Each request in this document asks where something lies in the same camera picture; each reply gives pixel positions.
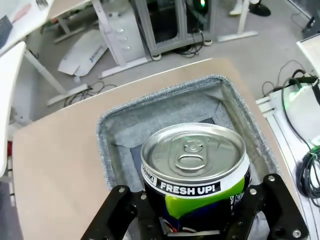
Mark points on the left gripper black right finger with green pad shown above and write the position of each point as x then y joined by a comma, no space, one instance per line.
270,212

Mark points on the white flat cardboard box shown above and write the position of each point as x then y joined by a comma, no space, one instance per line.
82,55

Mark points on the white shoe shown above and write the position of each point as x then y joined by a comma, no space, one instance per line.
235,8

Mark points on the white drawer cabinet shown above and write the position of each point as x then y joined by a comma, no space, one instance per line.
122,35

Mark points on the white desk leg frame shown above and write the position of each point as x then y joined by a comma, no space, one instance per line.
242,22

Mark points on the large grey fabric basket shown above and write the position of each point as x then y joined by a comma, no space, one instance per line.
120,130

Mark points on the aluminium frame rack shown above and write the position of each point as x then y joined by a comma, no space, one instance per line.
180,22

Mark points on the white desk with papers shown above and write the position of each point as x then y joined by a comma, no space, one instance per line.
30,15

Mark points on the white control box green light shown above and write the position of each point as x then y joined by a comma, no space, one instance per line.
297,110

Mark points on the black crushed drink can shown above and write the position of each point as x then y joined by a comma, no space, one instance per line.
195,170

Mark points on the white desk with legs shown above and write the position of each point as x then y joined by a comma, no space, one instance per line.
10,100

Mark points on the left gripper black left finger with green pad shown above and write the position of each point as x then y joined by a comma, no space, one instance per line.
112,215

